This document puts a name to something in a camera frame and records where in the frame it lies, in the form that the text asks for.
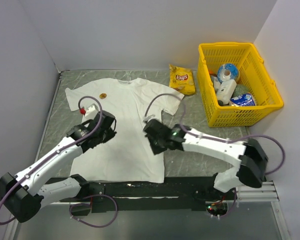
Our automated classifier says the white t-shirt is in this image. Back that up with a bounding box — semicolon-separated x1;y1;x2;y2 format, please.
65;78;184;183

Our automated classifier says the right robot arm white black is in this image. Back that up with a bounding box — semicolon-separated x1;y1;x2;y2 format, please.
143;118;268;200

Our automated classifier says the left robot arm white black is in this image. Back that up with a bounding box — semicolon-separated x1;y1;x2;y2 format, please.
0;111;117;223

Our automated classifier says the yellow Lays chips bag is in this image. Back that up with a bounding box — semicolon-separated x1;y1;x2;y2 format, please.
169;64;196;96

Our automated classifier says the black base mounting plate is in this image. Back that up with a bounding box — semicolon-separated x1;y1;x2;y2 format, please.
49;176;243;213

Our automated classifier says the white plastic bottle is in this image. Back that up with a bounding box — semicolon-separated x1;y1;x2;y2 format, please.
216;79;237;106

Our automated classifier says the blue white snack packet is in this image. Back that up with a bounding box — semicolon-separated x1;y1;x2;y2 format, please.
229;93;257;107

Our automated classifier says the blue white tape roll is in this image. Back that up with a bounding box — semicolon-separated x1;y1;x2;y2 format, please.
217;63;240;83

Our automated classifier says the green round melon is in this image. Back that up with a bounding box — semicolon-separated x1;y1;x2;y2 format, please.
232;84;249;98

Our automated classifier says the yellow plastic basket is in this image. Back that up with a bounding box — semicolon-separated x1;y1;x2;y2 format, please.
197;41;284;128

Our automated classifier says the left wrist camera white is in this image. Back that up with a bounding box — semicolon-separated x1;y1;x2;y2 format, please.
79;103;99;122

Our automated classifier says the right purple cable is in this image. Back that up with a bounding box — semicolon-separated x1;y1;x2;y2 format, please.
143;93;286;218

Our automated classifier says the purple cable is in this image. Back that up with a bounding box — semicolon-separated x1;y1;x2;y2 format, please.
143;93;286;218
0;94;118;228

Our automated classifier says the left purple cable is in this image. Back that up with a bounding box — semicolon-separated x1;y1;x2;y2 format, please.
0;94;118;228

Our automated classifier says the aluminium frame rail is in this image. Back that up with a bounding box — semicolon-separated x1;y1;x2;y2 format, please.
236;181;279;202

